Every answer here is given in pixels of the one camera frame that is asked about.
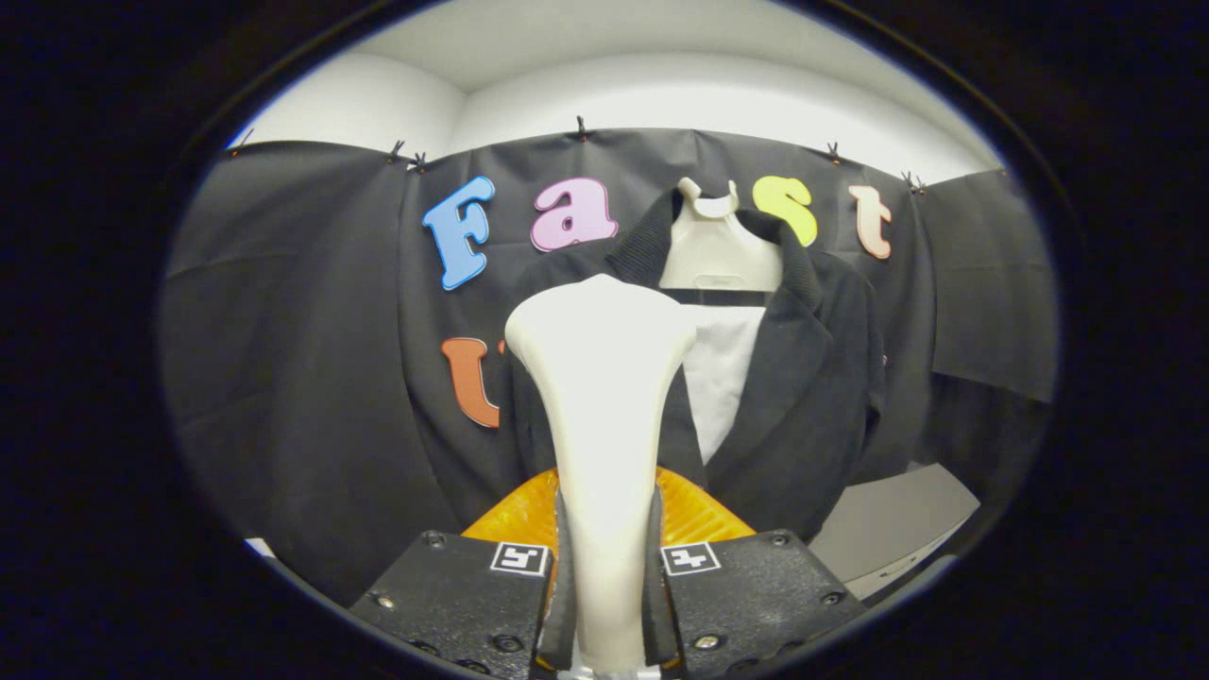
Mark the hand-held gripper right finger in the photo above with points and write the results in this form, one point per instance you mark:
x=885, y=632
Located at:
x=746, y=595

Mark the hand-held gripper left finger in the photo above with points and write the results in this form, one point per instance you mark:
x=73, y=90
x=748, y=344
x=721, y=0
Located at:
x=453, y=600

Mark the black suit jacket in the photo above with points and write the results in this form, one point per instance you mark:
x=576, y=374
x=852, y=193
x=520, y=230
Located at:
x=803, y=397

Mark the white shirt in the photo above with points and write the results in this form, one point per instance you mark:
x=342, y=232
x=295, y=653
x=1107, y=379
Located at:
x=723, y=378

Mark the white garment steamer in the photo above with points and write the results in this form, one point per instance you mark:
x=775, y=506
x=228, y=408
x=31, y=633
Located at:
x=600, y=378

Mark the grey cabinet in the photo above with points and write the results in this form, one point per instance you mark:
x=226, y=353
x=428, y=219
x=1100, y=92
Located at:
x=888, y=519

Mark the black backdrop cloth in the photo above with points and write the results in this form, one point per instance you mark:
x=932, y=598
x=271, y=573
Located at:
x=302, y=331

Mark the cream mannequin hanger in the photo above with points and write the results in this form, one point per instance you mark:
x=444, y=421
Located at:
x=718, y=255

